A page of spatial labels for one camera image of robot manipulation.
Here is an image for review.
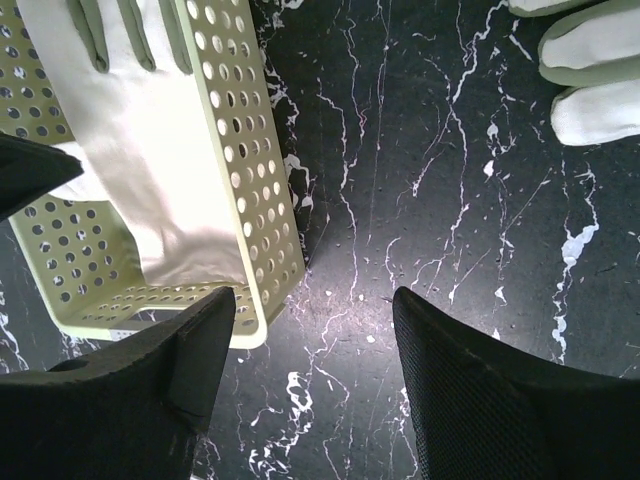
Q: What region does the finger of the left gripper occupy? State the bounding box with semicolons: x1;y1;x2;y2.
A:
0;133;83;220

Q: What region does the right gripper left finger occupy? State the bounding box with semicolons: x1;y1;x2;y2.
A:
1;287;236;479

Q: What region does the yellow-green storage basket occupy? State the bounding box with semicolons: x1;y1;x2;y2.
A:
1;1;305;349

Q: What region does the white grey glove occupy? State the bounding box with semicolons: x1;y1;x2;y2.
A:
18;1;245;286

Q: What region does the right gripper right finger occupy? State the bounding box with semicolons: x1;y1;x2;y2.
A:
392;287;639;479

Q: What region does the white work glove far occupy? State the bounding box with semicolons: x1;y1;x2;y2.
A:
508;0;639;147

